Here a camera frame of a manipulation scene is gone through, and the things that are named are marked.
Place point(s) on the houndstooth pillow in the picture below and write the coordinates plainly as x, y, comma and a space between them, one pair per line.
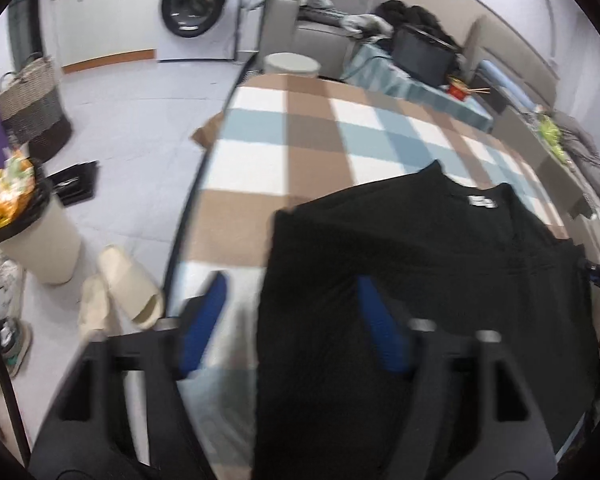
325, 13

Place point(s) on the red noodle cup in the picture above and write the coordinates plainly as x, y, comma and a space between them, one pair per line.
459, 91

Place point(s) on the black knit sweater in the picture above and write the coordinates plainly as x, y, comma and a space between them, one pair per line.
430, 240

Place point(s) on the grey upholstered ottoman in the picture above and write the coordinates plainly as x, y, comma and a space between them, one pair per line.
592, 220
520, 135

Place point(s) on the teal covered side table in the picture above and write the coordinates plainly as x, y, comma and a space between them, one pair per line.
380, 75

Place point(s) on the white grey garment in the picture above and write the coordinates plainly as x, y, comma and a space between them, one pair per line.
362, 22

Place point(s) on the blue bolster pillow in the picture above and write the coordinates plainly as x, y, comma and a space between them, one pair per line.
505, 80

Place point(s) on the beige trash bin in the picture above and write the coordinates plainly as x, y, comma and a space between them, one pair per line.
40, 245

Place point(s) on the woven laundry basket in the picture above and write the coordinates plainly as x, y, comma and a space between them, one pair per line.
30, 105

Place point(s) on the pile of black clothes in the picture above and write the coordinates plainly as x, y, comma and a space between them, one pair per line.
400, 10

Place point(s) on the white washing machine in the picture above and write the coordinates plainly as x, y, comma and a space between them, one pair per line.
195, 10

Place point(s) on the grey upholstered headboard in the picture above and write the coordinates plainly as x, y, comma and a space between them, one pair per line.
510, 45

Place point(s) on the white round stool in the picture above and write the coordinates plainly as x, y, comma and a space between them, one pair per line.
290, 64

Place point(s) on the grey sofa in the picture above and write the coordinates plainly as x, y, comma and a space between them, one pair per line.
310, 40

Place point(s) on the dark glass door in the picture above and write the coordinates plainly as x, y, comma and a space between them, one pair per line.
22, 35

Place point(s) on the white kitchen base cabinet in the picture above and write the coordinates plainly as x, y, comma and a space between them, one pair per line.
105, 25

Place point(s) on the black flat bag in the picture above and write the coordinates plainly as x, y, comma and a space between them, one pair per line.
75, 182

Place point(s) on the pile of crumpled wrappers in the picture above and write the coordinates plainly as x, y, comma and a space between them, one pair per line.
10, 185

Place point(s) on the wooden chopsticks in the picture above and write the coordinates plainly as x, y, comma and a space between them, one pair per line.
477, 91

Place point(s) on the white green sneaker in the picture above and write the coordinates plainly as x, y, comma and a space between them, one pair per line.
12, 347
0, 280

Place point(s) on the brown cardboard piece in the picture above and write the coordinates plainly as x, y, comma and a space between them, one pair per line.
207, 132

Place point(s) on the beige slipper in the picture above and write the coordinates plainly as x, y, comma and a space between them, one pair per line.
130, 285
94, 310

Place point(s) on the green toy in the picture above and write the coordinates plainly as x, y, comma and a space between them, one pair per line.
550, 135

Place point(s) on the checked plaid blanket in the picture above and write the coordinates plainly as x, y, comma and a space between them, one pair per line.
305, 160

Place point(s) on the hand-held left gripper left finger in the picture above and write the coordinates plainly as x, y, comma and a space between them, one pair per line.
205, 320

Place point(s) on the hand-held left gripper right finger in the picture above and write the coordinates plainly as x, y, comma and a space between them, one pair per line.
380, 325

